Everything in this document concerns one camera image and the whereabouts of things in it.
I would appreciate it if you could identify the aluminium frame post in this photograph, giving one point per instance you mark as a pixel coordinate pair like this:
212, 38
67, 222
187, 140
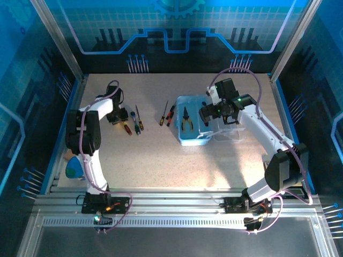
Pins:
292, 40
59, 40

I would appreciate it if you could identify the yellow black pliers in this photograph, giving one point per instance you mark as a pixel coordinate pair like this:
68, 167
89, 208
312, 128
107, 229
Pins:
186, 121

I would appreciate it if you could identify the medium yellow black screwdriver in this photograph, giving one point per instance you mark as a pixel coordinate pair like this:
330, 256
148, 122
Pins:
140, 123

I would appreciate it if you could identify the black calculator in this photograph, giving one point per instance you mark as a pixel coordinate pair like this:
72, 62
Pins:
297, 192

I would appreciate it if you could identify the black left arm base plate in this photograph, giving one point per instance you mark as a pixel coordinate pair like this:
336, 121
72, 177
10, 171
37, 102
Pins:
122, 207

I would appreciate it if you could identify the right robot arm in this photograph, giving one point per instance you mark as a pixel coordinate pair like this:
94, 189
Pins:
281, 171

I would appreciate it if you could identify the thin yellow black screwdriver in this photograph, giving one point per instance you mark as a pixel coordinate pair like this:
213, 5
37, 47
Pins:
163, 119

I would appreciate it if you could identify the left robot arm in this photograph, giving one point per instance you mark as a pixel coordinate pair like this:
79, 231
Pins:
92, 134

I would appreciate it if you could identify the slotted aluminium strip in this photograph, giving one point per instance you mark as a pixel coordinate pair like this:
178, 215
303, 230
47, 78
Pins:
174, 222

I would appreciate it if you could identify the aluminium front rail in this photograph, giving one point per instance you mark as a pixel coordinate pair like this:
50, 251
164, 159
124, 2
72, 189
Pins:
174, 200

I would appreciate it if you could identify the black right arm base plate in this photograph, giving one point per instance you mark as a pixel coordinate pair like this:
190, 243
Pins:
231, 206

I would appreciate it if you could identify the blue green round object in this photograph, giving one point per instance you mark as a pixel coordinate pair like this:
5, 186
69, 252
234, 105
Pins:
73, 170

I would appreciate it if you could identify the clear plastic tool box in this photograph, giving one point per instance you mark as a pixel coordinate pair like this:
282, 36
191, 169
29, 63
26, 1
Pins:
193, 139

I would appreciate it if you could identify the aluminium side rail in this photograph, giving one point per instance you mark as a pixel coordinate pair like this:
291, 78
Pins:
73, 112
280, 107

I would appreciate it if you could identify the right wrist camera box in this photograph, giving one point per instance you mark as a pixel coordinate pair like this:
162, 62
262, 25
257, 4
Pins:
213, 93

